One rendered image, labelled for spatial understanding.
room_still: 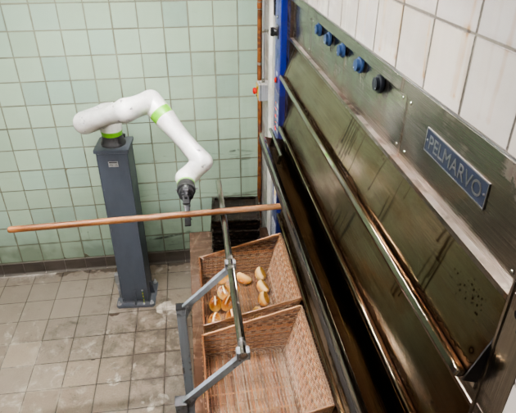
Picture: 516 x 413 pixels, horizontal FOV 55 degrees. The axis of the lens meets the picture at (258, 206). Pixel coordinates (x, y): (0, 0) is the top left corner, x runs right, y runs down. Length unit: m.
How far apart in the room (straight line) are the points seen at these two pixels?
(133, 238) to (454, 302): 2.60
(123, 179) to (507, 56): 2.58
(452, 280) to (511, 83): 0.39
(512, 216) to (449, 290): 0.24
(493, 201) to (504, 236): 0.06
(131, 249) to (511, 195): 2.82
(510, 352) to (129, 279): 2.94
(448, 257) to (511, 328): 0.23
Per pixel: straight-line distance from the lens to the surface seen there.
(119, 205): 3.23
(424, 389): 1.22
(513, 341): 0.90
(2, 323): 3.88
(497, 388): 0.97
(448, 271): 1.05
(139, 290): 3.62
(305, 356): 2.24
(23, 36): 3.44
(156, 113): 2.66
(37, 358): 3.53
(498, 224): 0.91
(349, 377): 1.30
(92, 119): 2.82
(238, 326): 1.77
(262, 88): 3.06
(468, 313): 1.00
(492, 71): 0.88
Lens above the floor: 2.42
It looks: 31 degrees down
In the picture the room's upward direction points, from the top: straight up
